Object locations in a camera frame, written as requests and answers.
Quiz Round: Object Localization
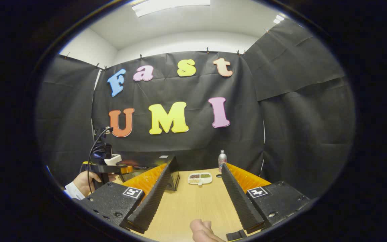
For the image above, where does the silver printed bottle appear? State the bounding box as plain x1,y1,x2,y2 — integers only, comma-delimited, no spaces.
218,150,227,173

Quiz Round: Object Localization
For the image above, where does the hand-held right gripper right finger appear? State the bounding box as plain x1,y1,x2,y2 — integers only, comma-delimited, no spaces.
221,162,311,235

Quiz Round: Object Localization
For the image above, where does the white divided dish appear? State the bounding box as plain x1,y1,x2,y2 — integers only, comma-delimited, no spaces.
188,172,213,186

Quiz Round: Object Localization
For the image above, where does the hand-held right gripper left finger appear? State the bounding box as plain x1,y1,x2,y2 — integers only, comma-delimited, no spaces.
79,155,179,235

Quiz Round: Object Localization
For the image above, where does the large ceiling light panel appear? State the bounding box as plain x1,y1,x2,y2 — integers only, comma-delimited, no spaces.
131,0,211,17

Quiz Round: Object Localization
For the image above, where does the black cable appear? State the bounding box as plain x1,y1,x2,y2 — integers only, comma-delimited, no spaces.
87,127,114,194

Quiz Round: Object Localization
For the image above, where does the black electric oven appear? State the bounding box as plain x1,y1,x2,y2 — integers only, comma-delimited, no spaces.
113,154,180,192

